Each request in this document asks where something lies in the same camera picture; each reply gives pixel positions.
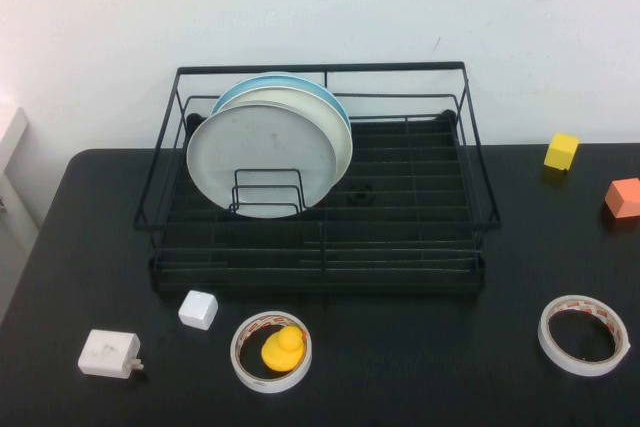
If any grey round plate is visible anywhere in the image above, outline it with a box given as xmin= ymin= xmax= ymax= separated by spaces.
xmin=185 ymin=102 xmax=339 ymax=220

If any cream round plate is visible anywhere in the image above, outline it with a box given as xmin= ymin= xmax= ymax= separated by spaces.
xmin=219 ymin=86 xmax=354 ymax=183

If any blue round plate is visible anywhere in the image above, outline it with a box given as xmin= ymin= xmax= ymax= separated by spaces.
xmin=212 ymin=71 xmax=351 ymax=121

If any yellow rubber duck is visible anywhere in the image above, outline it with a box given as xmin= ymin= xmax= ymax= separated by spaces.
xmin=260 ymin=325 xmax=305 ymax=373

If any white foam cube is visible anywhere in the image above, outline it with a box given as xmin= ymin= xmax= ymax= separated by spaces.
xmin=177 ymin=289 xmax=220 ymax=332

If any white tape roll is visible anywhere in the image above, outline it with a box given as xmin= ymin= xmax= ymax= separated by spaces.
xmin=229 ymin=310 xmax=314 ymax=395
xmin=537 ymin=294 xmax=632 ymax=378

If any yellow foam cube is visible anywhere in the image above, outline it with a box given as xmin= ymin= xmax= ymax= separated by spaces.
xmin=543 ymin=133 xmax=581 ymax=173

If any white power adapter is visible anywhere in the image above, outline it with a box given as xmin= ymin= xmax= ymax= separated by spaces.
xmin=77 ymin=329 xmax=146 ymax=377

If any orange foam cube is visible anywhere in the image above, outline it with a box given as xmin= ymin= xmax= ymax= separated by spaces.
xmin=603 ymin=177 xmax=640 ymax=226

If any white side cabinet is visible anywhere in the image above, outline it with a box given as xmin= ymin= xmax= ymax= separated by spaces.
xmin=0 ymin=105 xmax=42 ymax=258

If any black wire dish rack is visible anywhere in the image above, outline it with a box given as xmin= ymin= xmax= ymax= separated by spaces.
xmin=133 ymin=61 xmax=503 ymax=293

